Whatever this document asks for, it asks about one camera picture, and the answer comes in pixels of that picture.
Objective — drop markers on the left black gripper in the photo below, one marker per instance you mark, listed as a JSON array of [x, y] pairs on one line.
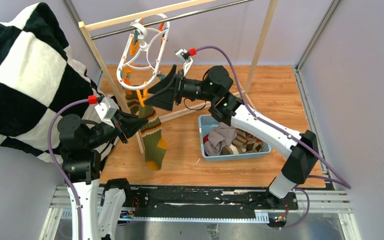
[[130, 123]]

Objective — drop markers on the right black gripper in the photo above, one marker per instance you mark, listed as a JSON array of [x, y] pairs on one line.
[[162, 100]]

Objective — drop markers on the green striped sock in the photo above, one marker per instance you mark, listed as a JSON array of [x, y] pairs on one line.
[[132, 101], [151, 133]]

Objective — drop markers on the light blue plastic basket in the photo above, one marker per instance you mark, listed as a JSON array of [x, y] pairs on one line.
[[206, 123]]

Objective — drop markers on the brown striped sock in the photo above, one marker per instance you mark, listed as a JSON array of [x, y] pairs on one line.
[[244, 143]]

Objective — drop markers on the grey sock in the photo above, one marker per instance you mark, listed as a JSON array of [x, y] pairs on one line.
[[218, 138]]

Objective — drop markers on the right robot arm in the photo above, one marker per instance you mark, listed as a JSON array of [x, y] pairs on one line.
[[299, 149]]

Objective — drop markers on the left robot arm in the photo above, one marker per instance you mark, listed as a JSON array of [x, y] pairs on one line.
[[82, 165]]

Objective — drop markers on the white round clip hanger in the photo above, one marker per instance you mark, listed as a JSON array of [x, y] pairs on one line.
[[143, 53]]

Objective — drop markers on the yellow clothes peg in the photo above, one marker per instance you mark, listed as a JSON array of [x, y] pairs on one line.
[[142, 95]]

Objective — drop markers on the wooden clothes rack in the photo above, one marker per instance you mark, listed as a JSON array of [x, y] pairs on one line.
[[149, 17]]

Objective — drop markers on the black white checkered blanket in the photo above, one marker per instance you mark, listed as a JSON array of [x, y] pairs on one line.
[[38, 77]]

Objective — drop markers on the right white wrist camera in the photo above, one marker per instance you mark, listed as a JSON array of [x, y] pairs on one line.
[[185, 56]]

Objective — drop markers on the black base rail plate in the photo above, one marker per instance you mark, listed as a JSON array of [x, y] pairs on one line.
[[182, 202]]

